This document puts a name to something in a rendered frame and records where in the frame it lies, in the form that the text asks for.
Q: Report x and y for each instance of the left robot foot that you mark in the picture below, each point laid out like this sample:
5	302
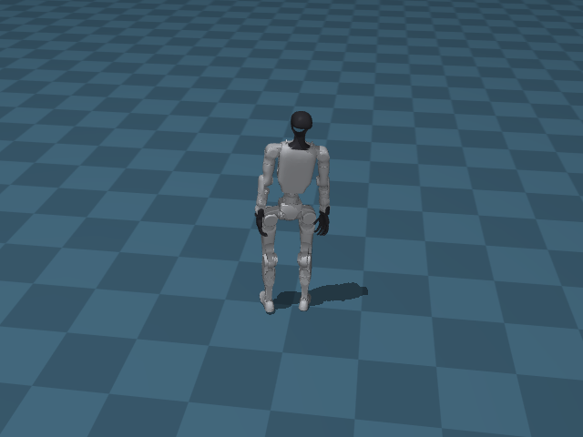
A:
268	305

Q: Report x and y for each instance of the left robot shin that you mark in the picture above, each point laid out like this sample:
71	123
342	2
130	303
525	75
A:
268	276

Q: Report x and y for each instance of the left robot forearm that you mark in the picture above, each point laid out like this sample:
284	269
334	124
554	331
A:
262	195

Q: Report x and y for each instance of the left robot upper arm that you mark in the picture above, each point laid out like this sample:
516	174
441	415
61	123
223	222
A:
271	152

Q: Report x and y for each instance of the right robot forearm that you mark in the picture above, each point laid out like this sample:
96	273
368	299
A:
324	198

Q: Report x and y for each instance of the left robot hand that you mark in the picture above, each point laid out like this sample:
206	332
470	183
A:
259	221

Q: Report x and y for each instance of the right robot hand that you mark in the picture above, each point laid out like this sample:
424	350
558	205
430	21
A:
323	222

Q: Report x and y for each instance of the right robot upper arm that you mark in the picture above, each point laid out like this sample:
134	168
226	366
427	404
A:
323	166

